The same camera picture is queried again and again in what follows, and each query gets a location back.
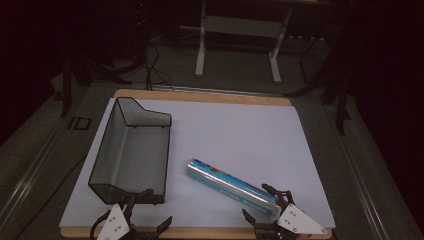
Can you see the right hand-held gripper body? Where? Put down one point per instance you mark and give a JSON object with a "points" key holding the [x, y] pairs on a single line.
{"points": [[298, 220]]}

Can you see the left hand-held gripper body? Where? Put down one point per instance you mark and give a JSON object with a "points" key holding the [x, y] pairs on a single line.
{"points": [[114, 224]]}

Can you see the long blue foil roll box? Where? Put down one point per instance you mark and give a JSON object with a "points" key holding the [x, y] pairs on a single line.
{"points": [[226, 186]]}

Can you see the person's right hand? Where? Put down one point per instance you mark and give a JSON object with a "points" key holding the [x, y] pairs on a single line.
{"points": [[302, 237]]}

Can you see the white table mat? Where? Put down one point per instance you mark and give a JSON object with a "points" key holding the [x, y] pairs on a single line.
{"points": [[250, 140]]}

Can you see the black metal stand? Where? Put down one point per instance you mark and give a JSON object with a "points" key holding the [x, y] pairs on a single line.
{"points": [[66, 80], [341, 93]]}

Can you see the aluminium rail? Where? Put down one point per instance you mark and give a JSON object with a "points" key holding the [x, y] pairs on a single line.
{"points": [[213, 90], [363, 186], [30, 166]]}

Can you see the black floor bracket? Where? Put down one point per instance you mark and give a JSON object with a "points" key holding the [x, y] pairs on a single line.
{"points": [[80, 123]]}

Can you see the white metal table frame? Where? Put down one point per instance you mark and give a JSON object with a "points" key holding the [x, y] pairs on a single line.
{"points": [[240, 26]]}

